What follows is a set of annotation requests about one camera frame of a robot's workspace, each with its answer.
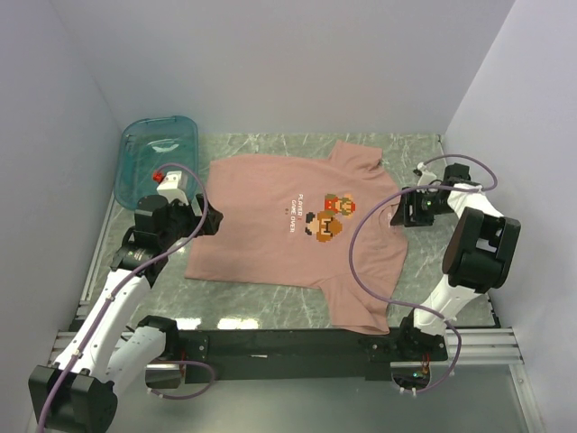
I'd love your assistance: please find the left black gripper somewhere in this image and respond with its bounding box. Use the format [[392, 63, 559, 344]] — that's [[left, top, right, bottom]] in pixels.
[[160, 193, 223, 248]]

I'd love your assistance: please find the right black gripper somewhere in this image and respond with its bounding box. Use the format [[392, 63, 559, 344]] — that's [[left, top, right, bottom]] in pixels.
[[389, 187, 455, 227]]

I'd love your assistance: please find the pink printed t shirt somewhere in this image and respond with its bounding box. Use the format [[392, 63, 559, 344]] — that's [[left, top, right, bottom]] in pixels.
[[185, 141, 408, 335]]

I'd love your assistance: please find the teal plastic bin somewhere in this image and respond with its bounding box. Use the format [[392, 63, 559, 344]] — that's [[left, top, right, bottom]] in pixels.
[[114, 115, 198, 211]]

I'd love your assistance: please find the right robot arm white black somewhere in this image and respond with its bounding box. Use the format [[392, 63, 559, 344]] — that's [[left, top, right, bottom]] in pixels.
[[390, 163, 521, 360]]

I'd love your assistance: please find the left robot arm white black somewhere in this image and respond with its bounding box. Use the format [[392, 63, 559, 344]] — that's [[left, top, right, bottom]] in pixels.
[[28, 194, 223, 432]]

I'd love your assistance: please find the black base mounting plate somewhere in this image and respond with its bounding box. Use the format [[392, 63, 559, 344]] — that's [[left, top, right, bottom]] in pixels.
[[156, 328, 448, 381]]

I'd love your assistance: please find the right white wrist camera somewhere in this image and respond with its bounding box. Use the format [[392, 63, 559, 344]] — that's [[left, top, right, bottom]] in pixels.
[[413, 162, 436, 186]]

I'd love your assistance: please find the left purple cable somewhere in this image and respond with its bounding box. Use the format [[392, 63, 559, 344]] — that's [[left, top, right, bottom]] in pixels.
[[34, 163, 217, 433]]

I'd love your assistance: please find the purple cable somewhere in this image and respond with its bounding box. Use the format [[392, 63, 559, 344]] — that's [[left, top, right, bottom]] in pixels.
[[349, 154, 499, 394], [34, 163, 217, 433]]

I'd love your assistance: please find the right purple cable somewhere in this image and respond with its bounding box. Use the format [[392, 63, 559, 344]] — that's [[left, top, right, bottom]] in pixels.
[[349, 154, 499, 394]]

